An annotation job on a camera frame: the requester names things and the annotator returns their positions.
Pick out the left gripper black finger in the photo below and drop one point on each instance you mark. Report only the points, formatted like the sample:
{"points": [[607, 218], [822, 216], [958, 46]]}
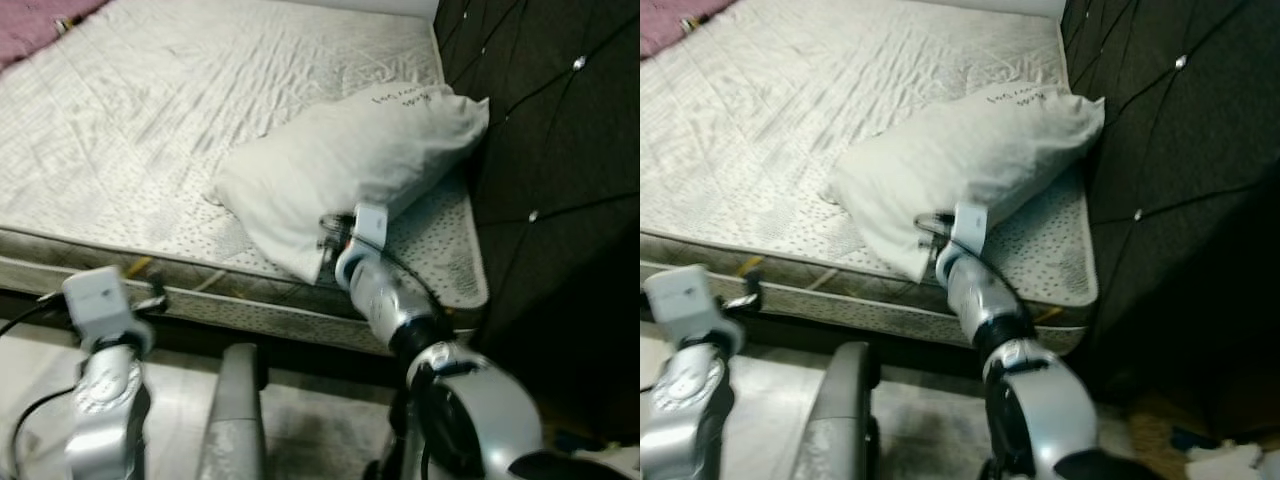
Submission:
{"points": [[152, 297], [751, 294]]}

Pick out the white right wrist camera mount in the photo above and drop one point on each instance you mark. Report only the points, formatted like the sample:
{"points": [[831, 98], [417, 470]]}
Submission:
{"points": [[970, 228], [370, 225]]}

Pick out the white pillow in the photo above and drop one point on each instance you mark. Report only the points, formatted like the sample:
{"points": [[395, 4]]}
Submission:
{"points": [[960, 160], [340, 160]]}

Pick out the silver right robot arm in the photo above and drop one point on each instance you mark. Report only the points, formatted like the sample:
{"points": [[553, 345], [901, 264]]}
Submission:
{"points": [[390, 300], [980, 300]]}

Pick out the silver robot left leg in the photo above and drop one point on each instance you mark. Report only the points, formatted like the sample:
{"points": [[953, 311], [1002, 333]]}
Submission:
{"points": [[840, 420], [232, 420]]}

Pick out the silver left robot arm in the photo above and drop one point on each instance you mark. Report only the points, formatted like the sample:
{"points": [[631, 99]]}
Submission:
{"points": [[690, 420], [105, 420]]}

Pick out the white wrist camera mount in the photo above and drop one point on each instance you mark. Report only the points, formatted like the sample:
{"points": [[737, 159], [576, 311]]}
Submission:
{"points": [[970, 228], [95, 300], [678, 300], [370, 225]]}

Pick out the black tufted bed headboard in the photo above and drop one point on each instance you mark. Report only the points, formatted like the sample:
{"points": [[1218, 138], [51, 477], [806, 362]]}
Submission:
{"points": [[560, 150], [1190, 150]]}

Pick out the purple cartoon print blanket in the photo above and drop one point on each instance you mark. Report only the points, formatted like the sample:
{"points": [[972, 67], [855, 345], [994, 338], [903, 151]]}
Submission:
{"points": [[665, 25], [30, 30]]}

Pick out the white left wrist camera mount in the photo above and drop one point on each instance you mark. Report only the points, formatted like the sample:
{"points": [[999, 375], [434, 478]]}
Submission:
{"points": [[678, 300], [95, 300]]}

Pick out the grey patterned quilted mattress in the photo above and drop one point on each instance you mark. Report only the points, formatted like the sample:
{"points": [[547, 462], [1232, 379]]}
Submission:
{"points": [[150, 120], [780, 120]]}

